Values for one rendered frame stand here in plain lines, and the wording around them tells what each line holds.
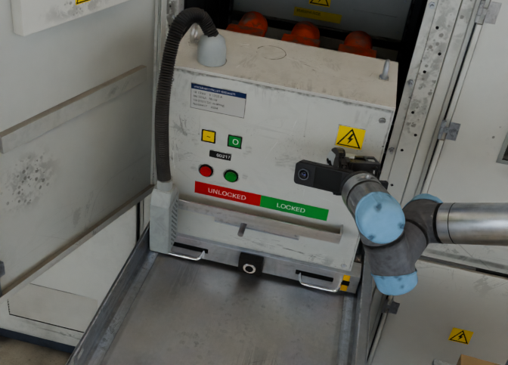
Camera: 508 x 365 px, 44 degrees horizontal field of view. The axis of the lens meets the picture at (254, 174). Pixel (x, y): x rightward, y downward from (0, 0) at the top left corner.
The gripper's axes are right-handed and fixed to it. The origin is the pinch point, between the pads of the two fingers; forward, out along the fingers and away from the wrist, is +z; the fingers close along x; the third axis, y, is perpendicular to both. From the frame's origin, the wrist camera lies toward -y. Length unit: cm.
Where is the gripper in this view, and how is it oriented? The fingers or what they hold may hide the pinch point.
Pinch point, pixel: (328, 158)
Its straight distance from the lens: 134.5
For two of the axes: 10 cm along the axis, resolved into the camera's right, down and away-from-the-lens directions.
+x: 0.9, -9.4, -3.2
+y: 9.9, 0.6, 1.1
